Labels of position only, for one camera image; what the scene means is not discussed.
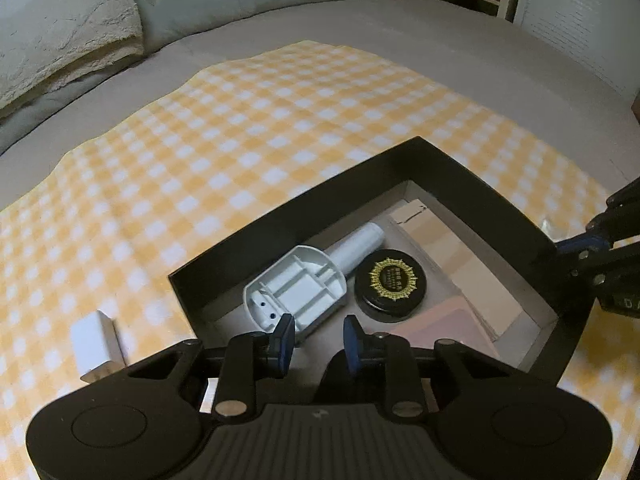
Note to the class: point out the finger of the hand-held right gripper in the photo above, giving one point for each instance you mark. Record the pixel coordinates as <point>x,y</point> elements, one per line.
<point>575,245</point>
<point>600,267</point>

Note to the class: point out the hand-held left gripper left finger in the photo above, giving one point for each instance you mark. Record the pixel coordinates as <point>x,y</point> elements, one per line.
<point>285,345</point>

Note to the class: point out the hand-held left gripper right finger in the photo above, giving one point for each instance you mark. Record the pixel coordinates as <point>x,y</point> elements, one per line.
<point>352,345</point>

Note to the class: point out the white plastic handheld device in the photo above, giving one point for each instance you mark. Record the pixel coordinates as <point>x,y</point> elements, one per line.
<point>300,285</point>

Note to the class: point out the black round tin gold label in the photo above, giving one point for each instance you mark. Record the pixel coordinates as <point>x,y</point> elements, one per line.
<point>392,280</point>

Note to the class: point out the pink square box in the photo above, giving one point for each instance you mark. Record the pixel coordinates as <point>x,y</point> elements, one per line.
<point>450,325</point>

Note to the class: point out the light wooden block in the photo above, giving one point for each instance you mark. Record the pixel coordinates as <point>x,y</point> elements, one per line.
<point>440,240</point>

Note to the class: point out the black cardboard box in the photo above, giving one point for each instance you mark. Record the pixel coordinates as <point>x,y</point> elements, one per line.
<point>450,170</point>

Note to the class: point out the white charger adapter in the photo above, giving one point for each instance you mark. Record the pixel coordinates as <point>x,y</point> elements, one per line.
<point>95,345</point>

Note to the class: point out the yellow checkered cloth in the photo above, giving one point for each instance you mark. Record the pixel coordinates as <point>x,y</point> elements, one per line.
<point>200,160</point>

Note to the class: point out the white slatted cabinet door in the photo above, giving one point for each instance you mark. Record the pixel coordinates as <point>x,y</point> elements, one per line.
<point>585,15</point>

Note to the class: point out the grey bed sheet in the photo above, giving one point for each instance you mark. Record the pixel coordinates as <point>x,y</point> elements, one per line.
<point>450,35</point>

